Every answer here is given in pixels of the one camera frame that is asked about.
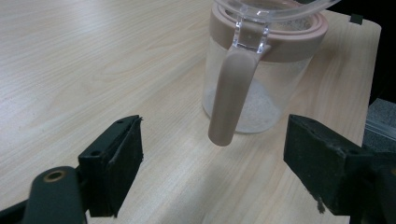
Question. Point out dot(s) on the metal floor rail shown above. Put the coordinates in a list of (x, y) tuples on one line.
[(383, 130)]

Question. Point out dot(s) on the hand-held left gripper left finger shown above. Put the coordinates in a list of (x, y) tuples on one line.
[(112, 155)]

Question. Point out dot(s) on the dark tape strip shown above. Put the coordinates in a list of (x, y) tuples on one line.
[(356, 19)]

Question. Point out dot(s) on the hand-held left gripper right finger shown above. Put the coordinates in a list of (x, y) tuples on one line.
[(323, 161)]

